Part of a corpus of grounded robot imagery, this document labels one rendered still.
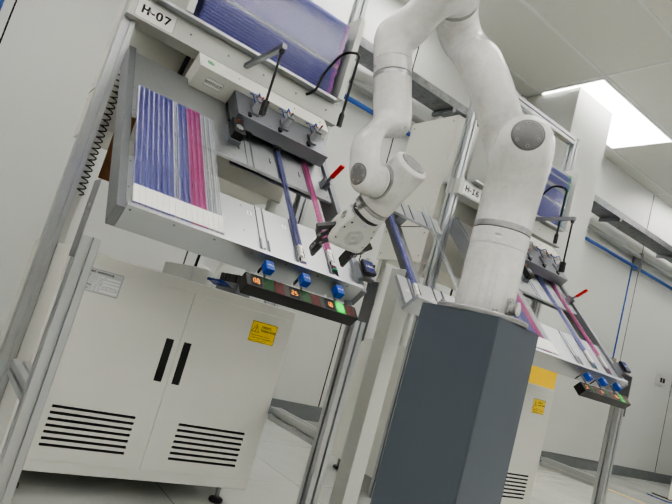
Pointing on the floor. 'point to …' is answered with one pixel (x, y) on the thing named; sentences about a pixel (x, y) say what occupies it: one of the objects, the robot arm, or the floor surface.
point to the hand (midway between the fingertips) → (328, 255)
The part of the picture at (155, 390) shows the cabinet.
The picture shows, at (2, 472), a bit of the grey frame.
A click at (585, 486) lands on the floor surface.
